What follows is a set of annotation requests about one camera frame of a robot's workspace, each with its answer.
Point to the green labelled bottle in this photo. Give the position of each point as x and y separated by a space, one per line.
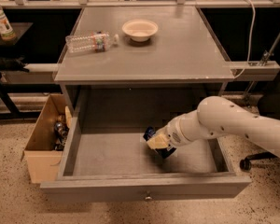
7 33

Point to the grey cabinet with top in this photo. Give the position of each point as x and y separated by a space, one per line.
160 78

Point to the cardboard box on floor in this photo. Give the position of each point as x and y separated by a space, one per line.
41 157

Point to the dark blue rxbar wrapper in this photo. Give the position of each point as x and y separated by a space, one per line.
163 152

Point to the black side table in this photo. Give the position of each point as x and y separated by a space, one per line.
13 65

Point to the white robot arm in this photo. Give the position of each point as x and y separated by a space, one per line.
215 117

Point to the items inside cardboard box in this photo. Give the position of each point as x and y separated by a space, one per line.
61 130

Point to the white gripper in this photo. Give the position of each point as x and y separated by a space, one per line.
173 133

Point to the white paper bowl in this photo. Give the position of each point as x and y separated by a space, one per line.
140 30

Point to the open grey top drawer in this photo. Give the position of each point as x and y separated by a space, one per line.
106 159

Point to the black office chair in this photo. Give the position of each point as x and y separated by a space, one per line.
269 104

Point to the clear plastic water bottle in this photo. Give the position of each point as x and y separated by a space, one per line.
97 42

